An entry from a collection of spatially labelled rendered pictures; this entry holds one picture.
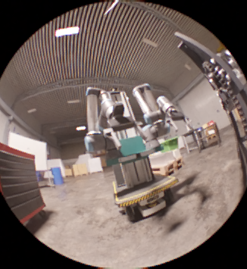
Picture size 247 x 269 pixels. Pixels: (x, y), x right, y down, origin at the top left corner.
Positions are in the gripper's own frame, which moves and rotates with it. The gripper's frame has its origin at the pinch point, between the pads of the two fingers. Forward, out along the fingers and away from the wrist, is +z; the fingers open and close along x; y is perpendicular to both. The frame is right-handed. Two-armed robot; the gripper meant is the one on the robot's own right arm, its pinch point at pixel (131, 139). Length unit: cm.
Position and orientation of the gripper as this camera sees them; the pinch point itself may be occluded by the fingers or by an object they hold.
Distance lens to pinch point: 37.2
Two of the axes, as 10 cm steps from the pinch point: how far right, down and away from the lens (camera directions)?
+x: -8.9, 2.4, -3.9
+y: -1.3, 6.8, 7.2
